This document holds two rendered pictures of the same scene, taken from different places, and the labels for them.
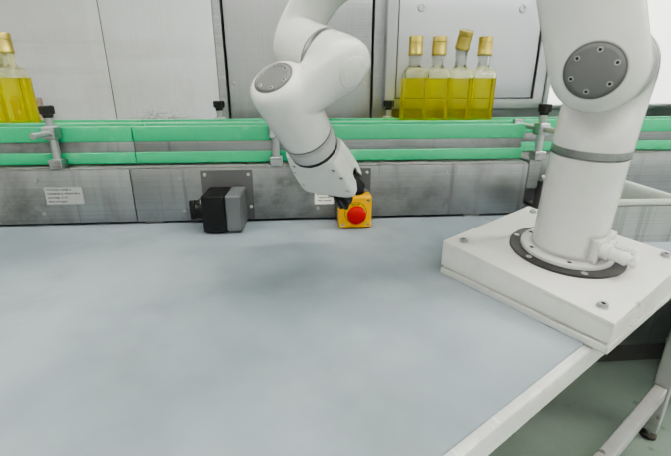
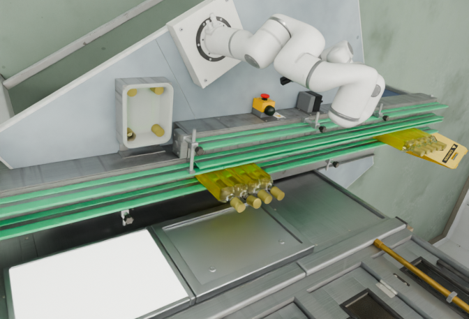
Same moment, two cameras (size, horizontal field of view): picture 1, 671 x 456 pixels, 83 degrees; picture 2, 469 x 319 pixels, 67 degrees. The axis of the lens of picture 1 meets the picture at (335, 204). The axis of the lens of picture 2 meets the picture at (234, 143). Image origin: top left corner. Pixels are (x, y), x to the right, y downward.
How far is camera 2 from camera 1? 1.40 m
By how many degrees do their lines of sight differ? 54
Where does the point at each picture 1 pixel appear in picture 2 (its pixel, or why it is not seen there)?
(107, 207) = not seen: hidden behind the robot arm
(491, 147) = (212, 139)
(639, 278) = (203, 14)
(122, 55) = not seen: outside the picture
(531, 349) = not seen: outside the picture
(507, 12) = (222, 262)
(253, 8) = (359, 216)
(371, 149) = (270, 130)
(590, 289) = (223, 10)
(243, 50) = (345, 201)
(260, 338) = (301, 13)
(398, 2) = (296, 236)
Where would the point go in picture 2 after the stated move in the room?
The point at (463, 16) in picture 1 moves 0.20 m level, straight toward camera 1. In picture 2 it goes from (250, 248) to (276, 197)
